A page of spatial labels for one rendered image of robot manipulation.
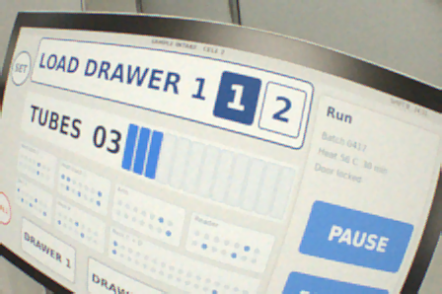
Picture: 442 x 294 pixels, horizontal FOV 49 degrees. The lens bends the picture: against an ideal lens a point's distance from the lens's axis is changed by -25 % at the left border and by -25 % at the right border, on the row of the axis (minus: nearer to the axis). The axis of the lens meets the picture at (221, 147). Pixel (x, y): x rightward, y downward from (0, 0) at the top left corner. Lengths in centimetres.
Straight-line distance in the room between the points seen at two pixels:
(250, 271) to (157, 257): 8
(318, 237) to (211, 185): 9
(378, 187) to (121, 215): 22
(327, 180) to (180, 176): 12
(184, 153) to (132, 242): 9
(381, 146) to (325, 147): 5
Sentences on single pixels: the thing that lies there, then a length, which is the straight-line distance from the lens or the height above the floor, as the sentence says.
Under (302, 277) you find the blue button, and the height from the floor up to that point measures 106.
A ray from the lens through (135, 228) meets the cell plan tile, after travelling 50.
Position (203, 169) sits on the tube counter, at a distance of 47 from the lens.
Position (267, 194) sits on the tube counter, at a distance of 45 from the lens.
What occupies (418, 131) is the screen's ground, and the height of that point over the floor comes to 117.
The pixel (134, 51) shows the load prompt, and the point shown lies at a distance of 50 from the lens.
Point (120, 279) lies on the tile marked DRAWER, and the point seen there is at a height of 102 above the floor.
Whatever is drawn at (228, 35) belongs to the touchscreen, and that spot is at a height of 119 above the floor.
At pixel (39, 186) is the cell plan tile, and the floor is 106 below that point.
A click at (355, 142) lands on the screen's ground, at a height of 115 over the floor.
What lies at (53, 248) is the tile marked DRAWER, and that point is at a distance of 58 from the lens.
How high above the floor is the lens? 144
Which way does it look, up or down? 43 degrees down
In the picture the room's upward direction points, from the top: 7 degrees counter-clockwise
